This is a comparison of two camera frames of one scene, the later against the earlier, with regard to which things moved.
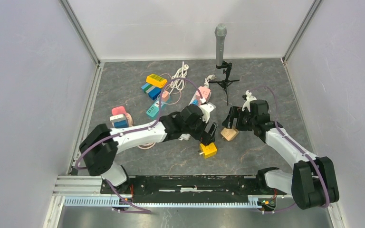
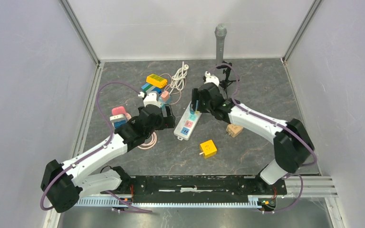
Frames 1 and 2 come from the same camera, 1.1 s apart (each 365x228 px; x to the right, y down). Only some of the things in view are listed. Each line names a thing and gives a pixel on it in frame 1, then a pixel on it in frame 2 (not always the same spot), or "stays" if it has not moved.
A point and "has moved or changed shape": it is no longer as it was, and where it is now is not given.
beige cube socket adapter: x=229 y=134 has moved or changed shape
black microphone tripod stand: x=225 y=83 stays
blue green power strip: x=154 y=92 stays
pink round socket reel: x=120 y=110 stays
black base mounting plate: x=191 y=189 stays
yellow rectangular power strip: x=157 y=80 stays
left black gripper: x=205 y=138 to x=168 y=121
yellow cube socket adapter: x=209 y=151 stays
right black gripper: x=240 y=113 to x=196 y=95
